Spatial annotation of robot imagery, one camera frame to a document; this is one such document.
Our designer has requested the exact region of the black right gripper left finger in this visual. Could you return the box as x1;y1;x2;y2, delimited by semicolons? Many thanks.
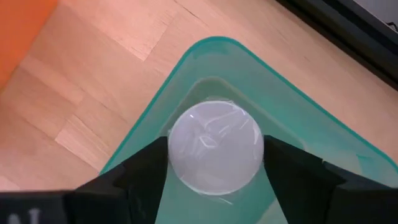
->
65;136;169;224

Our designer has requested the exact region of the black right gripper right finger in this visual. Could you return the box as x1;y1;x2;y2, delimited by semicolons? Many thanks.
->
264;135;398;224

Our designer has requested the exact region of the large orange white-capped pill bottle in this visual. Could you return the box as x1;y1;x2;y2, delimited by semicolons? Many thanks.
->
167;99;265;197

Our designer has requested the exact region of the teal translucent plastic bin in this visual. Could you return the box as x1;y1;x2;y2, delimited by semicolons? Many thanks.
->
99;36;398;224

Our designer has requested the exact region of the orange translucent plastic bin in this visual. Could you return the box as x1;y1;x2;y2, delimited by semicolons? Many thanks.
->
0;0;59;91

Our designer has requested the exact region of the black aluminium table frame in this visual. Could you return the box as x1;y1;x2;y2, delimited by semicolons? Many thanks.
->
275;0;398;91

